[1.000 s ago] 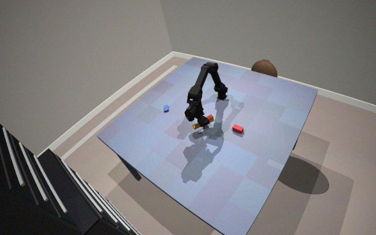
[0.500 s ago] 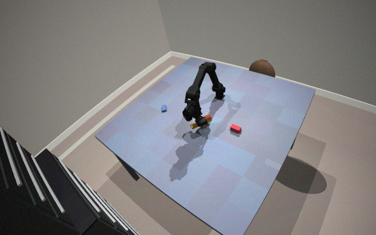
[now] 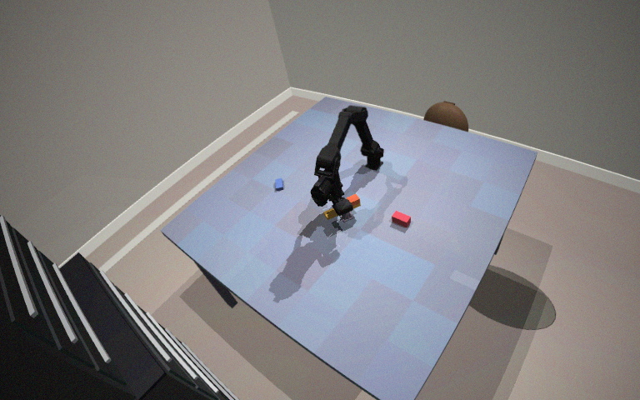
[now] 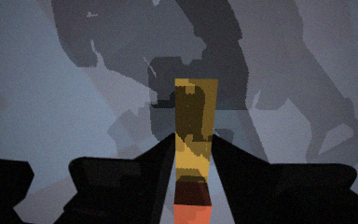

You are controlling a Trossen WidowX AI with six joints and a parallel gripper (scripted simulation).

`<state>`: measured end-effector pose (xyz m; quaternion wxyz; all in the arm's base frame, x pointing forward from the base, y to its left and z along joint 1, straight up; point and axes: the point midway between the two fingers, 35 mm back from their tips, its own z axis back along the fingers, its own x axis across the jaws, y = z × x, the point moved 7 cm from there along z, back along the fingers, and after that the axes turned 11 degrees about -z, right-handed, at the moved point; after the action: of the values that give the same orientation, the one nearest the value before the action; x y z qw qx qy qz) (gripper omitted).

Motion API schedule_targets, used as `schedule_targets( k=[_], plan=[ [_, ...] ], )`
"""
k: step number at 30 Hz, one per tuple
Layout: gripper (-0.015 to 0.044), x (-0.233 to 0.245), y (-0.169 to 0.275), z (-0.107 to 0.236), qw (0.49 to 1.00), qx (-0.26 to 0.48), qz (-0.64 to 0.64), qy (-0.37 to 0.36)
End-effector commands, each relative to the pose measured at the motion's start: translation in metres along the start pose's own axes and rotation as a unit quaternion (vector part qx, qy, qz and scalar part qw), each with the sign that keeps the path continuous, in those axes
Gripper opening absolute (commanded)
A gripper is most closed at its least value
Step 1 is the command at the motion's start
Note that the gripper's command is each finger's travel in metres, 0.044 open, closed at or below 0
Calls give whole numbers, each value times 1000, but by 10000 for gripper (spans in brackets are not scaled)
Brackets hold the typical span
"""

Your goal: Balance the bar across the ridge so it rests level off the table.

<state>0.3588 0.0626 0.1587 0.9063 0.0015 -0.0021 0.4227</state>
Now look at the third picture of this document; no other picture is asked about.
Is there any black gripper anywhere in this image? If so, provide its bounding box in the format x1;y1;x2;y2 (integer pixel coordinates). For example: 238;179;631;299
330;181;353;216

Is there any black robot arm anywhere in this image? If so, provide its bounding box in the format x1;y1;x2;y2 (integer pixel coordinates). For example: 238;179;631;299
311;106;384;207

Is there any red rectangular block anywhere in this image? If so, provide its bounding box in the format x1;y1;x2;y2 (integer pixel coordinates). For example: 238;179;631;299
392;211;411;228

